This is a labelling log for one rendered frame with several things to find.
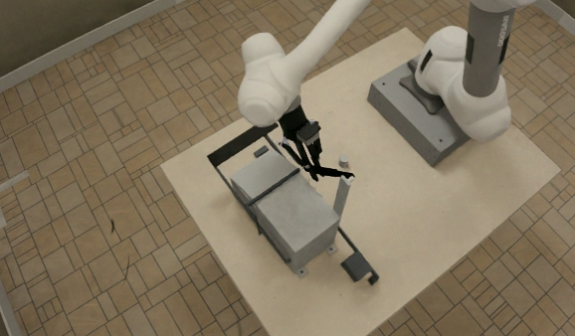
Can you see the black straight rod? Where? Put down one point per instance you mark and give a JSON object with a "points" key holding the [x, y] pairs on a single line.
{"points": [[331, 172]]}

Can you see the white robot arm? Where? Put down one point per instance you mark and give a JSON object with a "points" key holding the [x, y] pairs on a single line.
{"points": [[475, 90]]}

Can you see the grey cylinder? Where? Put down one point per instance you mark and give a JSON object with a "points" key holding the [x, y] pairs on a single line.
{"points": [[343, 159]]}

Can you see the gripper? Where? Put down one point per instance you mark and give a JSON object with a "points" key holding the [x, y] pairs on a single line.
{"points": [[288, 123]]}

